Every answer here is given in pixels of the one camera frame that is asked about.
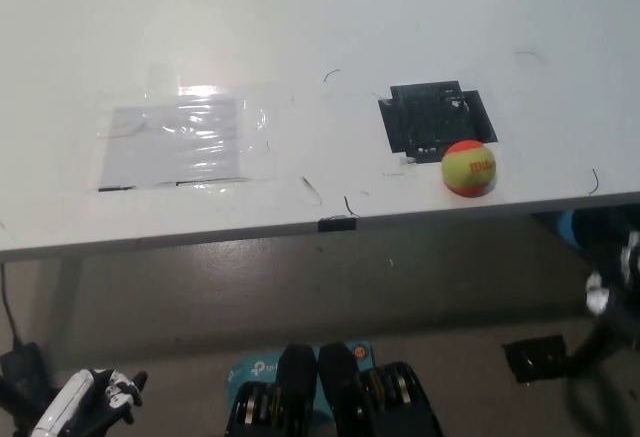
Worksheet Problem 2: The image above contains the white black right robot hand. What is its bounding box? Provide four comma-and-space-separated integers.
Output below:
583, 229, 640, 319

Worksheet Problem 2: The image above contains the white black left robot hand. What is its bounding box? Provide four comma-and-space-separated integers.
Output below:
32, 368, 149, 437

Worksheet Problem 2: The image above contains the small orange yellow tennis ball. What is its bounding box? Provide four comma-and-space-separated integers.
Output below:
440, 139, 499, 199

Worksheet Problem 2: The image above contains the black power adapter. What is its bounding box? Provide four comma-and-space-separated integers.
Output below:
0, 341, 55, 431

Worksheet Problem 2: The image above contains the blue object under table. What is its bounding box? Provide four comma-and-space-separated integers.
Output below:
555, 210, 585, 249

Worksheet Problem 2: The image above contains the black floor tape patch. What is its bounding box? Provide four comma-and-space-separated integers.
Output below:
502, 334, 572, 384

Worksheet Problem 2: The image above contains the teal tp-link box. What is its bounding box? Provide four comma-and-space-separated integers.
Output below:
227, 339, 375, 437

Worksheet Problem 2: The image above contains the black tape patch on table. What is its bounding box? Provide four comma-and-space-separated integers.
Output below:
377, 78, 499, 166

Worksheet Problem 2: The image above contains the clear plastic covered paper sheet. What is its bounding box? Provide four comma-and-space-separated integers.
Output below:
94, 84, 276, 193

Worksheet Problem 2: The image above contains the small black tape strip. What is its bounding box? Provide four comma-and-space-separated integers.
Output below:
317, 215, 358, 233

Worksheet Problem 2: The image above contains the black power cable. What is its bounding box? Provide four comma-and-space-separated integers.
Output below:
0, 262, 22, 349

